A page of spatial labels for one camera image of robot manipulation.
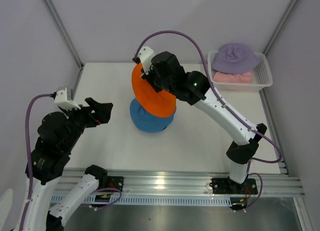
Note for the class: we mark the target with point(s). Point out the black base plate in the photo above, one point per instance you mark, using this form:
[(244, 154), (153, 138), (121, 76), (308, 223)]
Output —
[(114, 182), (225, 186)]

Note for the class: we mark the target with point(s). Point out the aluminium mounting rail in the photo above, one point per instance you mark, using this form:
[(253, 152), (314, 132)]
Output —
[(152, 183)]

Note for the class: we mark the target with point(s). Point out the blue bucket hat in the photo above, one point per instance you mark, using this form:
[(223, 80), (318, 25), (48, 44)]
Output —
[(145, 121)]

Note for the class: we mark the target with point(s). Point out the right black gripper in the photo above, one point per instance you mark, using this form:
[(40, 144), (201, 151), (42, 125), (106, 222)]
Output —
[(149, 76)]

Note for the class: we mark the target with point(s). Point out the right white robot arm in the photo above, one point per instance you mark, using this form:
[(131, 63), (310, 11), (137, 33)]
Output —
[(245, 140)]

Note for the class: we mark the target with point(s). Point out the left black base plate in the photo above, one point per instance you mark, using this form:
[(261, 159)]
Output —
[(114, 182)]

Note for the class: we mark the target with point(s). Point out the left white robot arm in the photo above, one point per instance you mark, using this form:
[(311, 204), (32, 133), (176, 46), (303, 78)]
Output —
[(43, 172)]

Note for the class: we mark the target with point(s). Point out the white plastic basket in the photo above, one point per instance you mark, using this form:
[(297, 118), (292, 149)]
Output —
[(261, 78)]

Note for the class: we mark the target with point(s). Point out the pink bucket hat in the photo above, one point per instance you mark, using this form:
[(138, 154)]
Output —
[(246, 78)]

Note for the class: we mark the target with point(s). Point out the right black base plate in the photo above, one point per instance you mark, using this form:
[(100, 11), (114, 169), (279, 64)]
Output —
[(225, 186)]

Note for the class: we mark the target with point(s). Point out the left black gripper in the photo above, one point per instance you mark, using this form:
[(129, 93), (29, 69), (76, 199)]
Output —
[(104, 109)]

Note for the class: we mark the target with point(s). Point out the white slotted cable duct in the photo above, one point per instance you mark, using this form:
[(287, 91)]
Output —
[(152, 200)]

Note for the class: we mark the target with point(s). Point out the purple bucket hat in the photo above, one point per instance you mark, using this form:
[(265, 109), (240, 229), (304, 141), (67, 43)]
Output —
[(235, 59)]

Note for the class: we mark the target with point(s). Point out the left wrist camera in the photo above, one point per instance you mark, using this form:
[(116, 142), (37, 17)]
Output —
[(64, 99)]

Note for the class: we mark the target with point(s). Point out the orange bucket hat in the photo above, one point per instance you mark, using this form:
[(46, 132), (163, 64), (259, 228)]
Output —
[(160, 104)]

